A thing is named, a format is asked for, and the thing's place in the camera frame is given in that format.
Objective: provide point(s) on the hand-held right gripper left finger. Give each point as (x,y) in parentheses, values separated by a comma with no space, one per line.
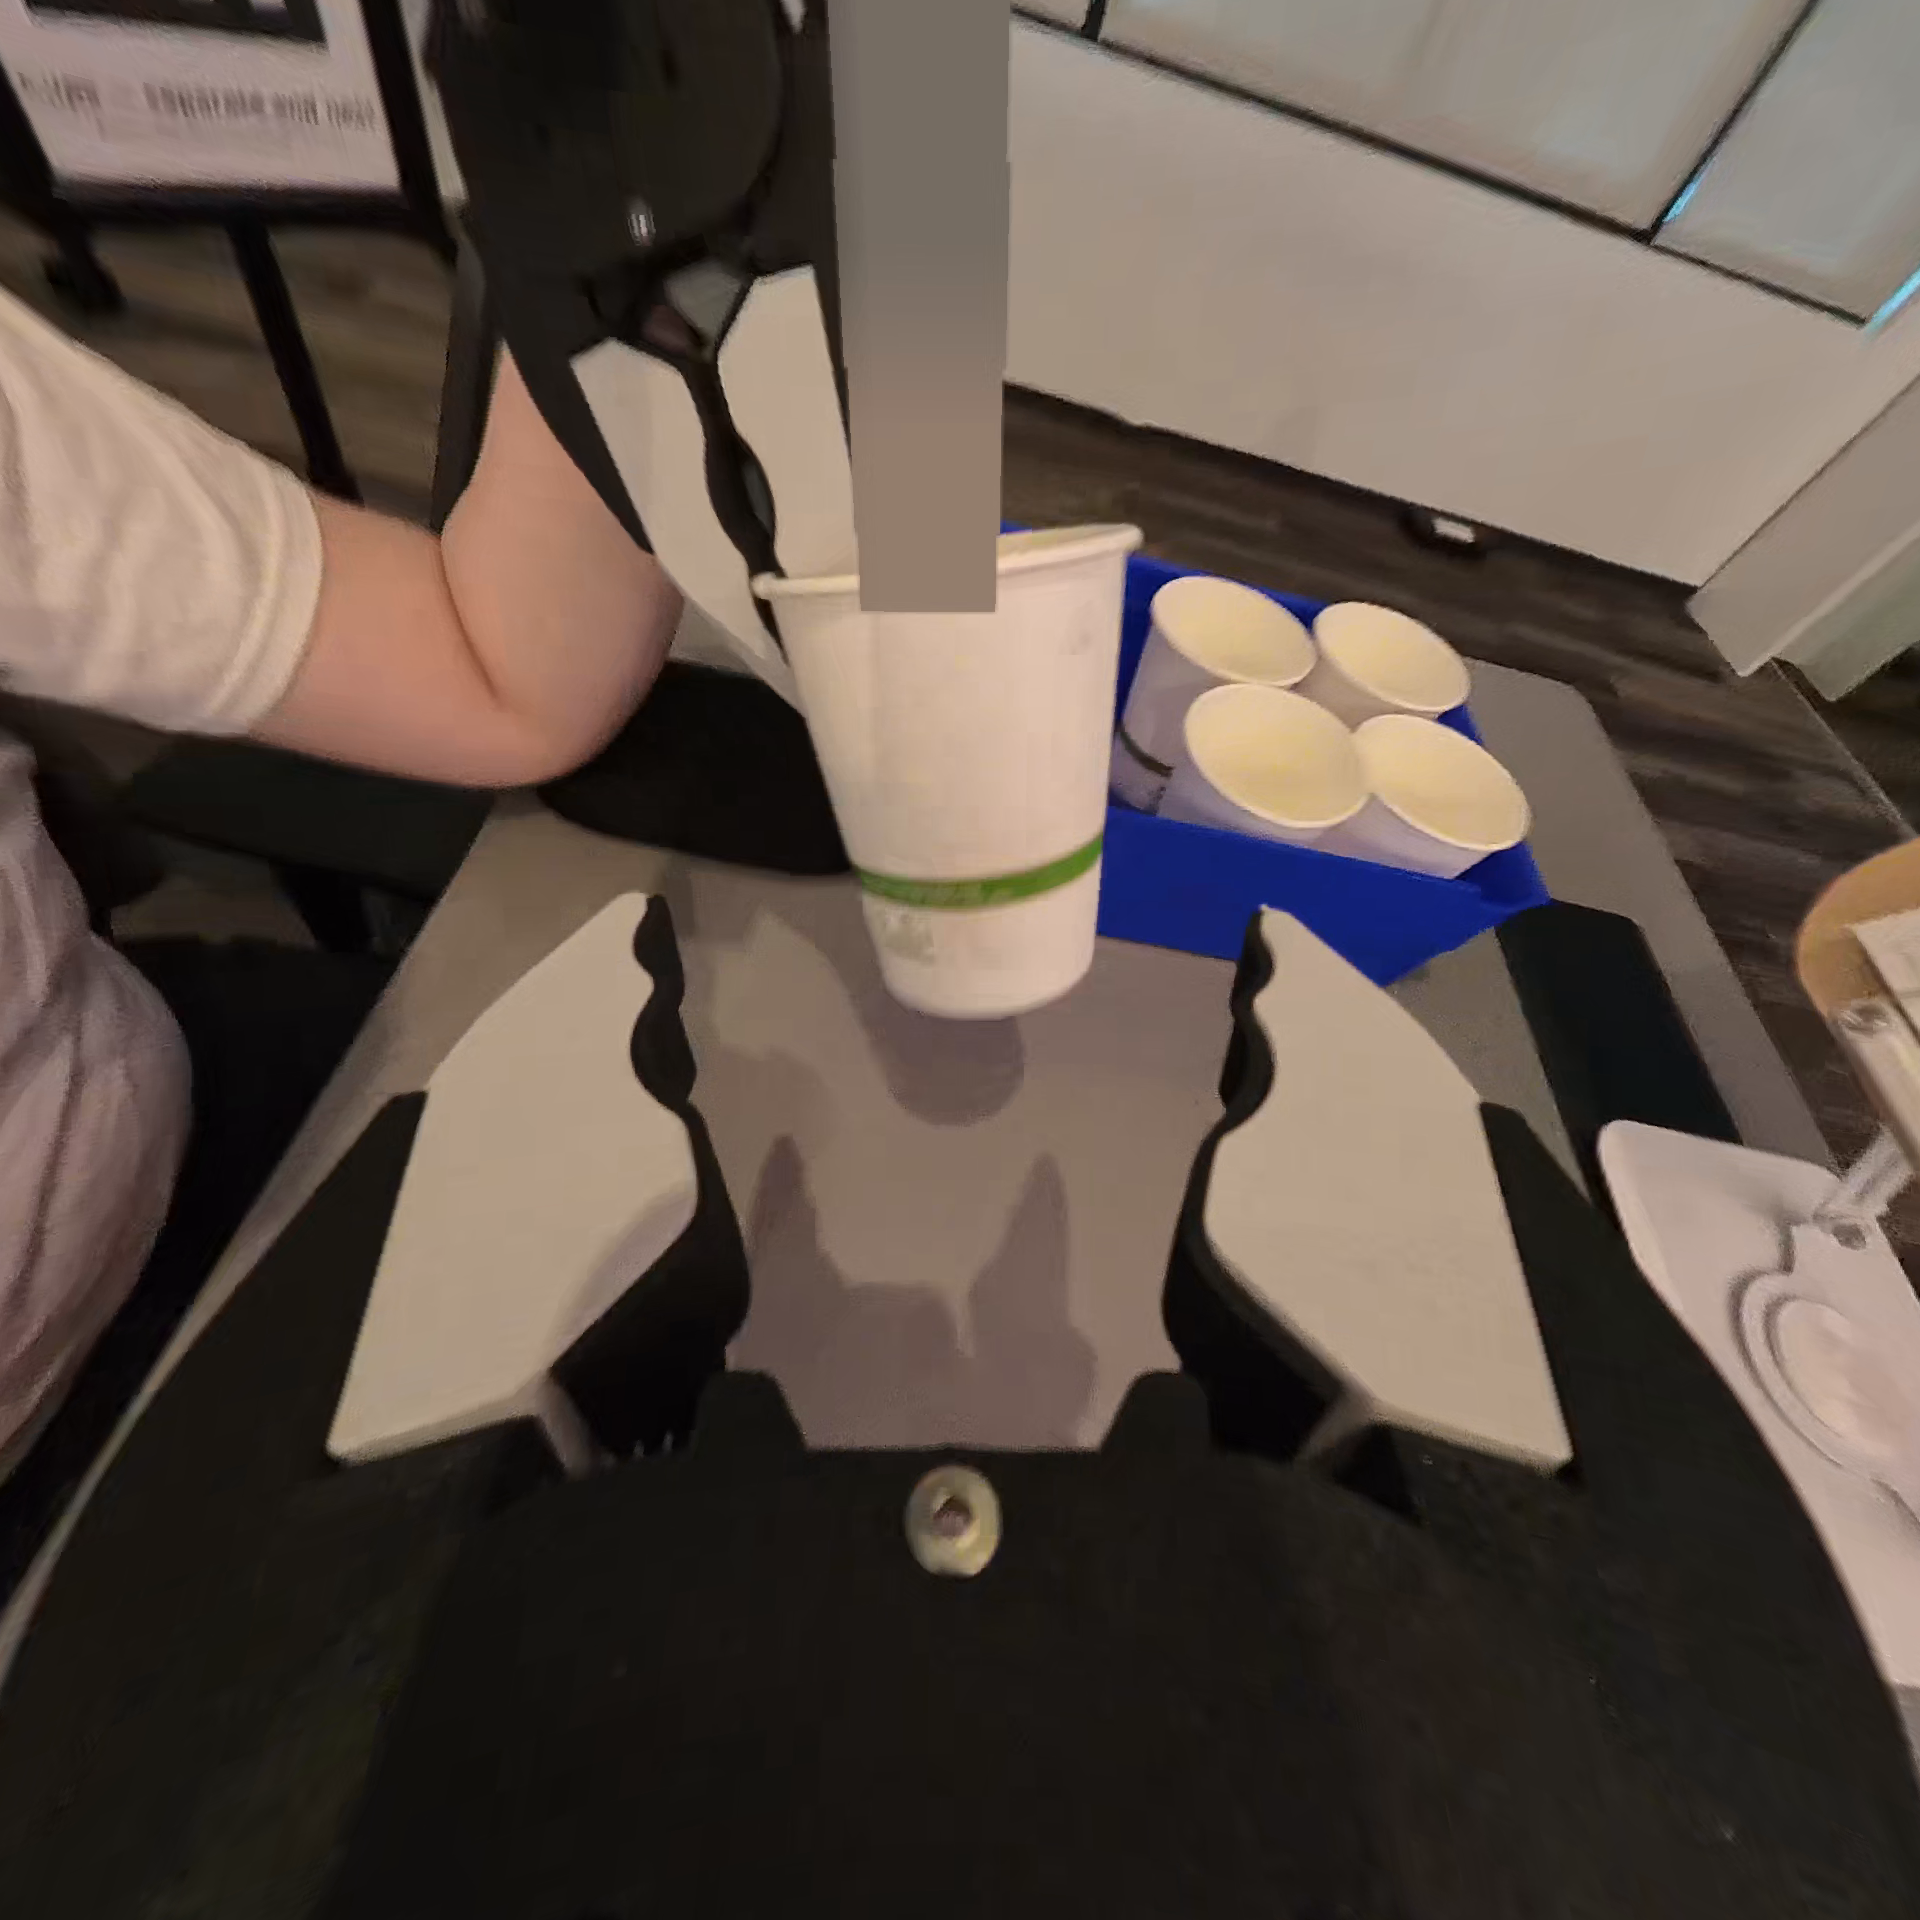
(511,1230)

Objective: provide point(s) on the black floor box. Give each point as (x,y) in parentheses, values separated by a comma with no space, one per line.
(1452,530)

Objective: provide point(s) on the person's left forearm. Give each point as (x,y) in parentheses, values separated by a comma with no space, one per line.
(481,644)

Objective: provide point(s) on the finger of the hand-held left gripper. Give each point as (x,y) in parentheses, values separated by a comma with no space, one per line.
(674,451)
(921,299)

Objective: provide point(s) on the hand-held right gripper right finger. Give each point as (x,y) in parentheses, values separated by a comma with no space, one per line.
(1381,1246)

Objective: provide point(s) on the large window with blinds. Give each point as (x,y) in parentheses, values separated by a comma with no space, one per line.
(1500,92)

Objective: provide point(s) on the blue plastic bin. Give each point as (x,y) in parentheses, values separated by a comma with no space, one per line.
(1321,884)

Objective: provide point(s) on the black white marker board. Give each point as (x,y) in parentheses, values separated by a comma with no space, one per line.
(211,105)

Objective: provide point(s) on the black flat mat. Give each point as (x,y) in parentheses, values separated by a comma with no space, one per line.
(1621,1019)

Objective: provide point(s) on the white paper cup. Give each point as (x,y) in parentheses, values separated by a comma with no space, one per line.
(1387,655)
(1436,795)
(1259,766)
(1217,644)
(977,779)

